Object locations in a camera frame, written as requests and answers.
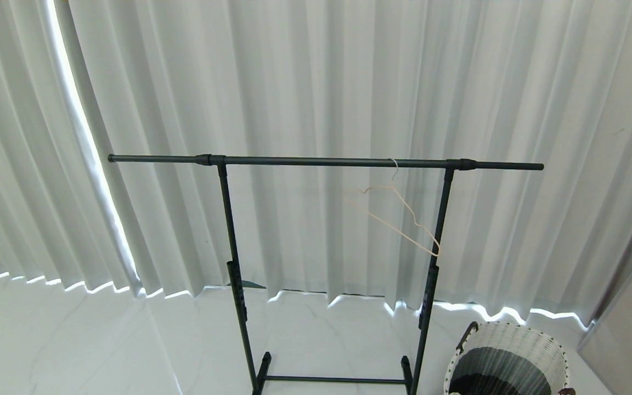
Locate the black clothes rack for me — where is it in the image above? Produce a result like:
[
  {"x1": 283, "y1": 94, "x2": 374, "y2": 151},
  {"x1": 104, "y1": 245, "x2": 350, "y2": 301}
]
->
[{"x1": 108, "y1": 154, "x2": 545, "y2": 395}]

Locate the pink clothes hanger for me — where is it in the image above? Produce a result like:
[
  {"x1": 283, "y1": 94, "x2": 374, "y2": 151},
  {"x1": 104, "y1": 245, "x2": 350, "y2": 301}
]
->
[{"x1": 345, "y1": 158, "x2": 442, "y2": 258}]

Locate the white laundry basket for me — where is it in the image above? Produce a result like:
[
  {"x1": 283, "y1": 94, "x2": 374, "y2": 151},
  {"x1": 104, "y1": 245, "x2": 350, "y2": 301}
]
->
[{"x1": 444, "y1": 321, "x2": 577, "y2": 395}]

